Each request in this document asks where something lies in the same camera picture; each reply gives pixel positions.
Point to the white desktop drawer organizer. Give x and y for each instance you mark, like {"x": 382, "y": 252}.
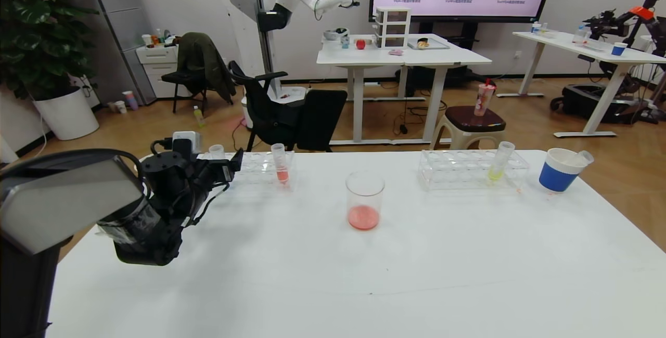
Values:
{"x": 393, "y": 27}

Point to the grey tall cabinet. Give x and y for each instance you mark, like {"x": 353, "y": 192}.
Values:
{"x": 122, "y": 26}

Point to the blue white paper cup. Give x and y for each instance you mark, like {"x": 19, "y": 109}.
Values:
{"x": 555, "y": 178}

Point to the white drawer cabinet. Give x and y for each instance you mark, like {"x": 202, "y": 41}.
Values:
{"x": 156, "y": 59}

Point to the green drink bottle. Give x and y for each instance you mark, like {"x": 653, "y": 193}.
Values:
{"x": 198, "y": 117}

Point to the white plant pot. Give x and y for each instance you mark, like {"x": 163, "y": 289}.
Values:
{"x": 66, "y": 115}

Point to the yellow pigment test tube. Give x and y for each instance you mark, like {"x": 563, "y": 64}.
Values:
{"x": 496, "y": 173}

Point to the red pigment test tube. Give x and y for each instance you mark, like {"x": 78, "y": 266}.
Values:
{"x": 585, "y": 157}
{"x": 282, "y": 174}

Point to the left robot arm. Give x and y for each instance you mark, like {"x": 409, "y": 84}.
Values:
{"x": 67, "y": 197}

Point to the drink cup with red straw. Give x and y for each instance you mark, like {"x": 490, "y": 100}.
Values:
{"x": 482, "y": 100}

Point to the clear plastic test tube rack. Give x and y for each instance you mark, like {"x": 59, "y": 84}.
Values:
{"x": 260, "y": 164}
{"x": 465, "y": 169}

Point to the grey tray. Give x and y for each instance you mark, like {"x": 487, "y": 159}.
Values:
{"x": 437, "y": 45}

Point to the grey bowl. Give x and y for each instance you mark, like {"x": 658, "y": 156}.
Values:
{"x": 335, "y": 34}

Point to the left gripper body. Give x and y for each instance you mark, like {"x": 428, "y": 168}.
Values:
{"x": 227, "y": 172}

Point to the black wheeled robot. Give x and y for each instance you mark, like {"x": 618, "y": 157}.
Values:
{"x": 588, "y": 101}

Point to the purple paper cup stack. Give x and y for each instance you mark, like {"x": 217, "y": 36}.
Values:
{"x": 130, "y": 100}

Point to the pink cloth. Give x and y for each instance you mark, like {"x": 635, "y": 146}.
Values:
{"x": 396, "y": 52}

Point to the white standing desk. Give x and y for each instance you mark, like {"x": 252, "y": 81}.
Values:
{"x": 572, "y": 46}

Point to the green potted plant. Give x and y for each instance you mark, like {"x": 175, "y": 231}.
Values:
{"x": 36, "y": 30}

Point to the black four-legged chair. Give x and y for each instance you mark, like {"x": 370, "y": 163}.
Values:
{"x": 182, "y": 78}

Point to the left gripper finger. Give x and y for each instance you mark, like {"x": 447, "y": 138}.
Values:
{"x": 221, "y": 174}
{"x": 238, "y": 162}

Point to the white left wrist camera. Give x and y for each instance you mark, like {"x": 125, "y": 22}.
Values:
{"x": 193, "y": 138}

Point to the dark green jacket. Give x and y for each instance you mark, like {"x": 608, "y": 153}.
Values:
{"x": 203, "y": 59}

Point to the small blue paper cup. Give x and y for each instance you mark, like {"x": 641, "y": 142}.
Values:
{"x": 618, "y": 50}

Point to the white double desk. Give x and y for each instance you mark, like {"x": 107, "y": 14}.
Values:
{"x": 406, "y": 57}

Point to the small white paper cup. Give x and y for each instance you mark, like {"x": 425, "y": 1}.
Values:
{"x": 121, "y": 107}

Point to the brown topped plastic stool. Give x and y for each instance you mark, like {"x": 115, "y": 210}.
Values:
{"x": 476, "y": 118}

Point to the blue pigment test tube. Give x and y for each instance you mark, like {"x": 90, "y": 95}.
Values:
{"x": 216, "y": 151}

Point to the clear glass beaker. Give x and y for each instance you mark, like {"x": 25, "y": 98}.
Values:
{"x": 364, "y": 217}

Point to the black office chair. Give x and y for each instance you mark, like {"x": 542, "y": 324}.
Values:
{"x": 270, "y": 114}

